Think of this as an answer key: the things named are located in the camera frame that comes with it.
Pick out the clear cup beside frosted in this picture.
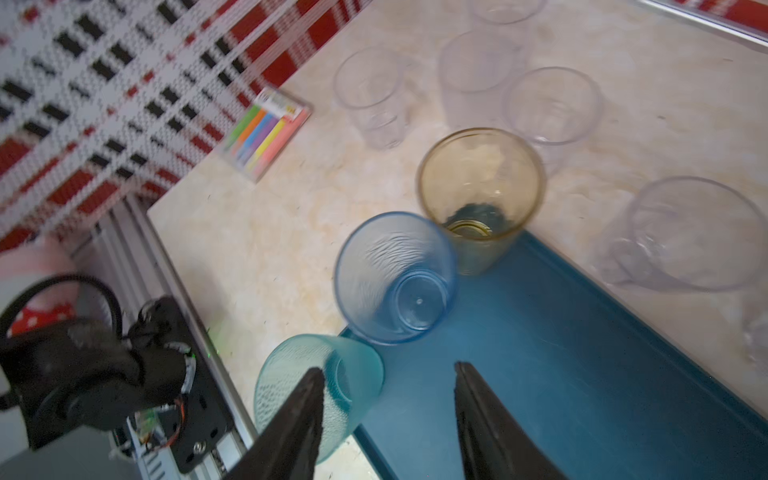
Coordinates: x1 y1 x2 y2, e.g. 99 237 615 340
502 66 604 177

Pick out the clear faceted cup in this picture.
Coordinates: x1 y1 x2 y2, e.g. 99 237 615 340
590 176 767 293
742 292 767 372

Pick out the clear cup near left wall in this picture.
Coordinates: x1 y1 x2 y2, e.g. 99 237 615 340
333 47 408 150

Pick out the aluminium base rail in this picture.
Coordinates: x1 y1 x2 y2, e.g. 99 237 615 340
72 195 256 479

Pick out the teal plastic tray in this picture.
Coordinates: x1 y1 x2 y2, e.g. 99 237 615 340
354 234 767 479

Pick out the frosted clear plastic cup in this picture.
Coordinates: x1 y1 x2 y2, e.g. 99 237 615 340
438 30 528 131

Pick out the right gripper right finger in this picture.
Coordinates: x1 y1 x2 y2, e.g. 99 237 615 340
454 362 565 479

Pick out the colourful marker pack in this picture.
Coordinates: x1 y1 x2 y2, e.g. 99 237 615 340
215 86 313 183

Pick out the clear cup back left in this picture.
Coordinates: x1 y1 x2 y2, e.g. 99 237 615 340
468 0 547 27

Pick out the blue frosted plastic cup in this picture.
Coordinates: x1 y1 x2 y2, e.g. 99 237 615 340
333 211 458 346

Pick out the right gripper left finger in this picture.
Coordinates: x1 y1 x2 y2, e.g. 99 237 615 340
225 367 325 479

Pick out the yellow transparent plastic cup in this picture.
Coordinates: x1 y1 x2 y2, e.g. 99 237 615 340
416 128 547 276

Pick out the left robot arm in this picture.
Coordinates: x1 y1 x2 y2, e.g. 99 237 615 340
1 273 196 451

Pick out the green textured plastic cup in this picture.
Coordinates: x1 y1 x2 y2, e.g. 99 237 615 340
253 334 385 464

